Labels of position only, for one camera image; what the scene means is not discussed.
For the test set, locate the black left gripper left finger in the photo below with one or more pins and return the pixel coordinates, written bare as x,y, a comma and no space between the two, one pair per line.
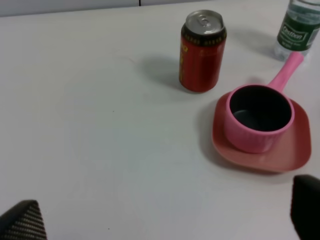
23,221

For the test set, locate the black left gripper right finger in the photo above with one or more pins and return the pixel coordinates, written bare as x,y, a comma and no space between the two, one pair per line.
305,206

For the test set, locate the pink toy saucepan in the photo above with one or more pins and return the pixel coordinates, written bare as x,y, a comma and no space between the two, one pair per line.
257,115

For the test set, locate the pink square plate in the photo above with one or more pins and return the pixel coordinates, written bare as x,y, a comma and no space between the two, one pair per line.
292,151

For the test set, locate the clear water bottle green label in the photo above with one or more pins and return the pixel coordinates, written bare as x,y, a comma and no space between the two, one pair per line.
299,28

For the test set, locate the red soda can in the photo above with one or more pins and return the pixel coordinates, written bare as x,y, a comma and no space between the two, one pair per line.
202,44

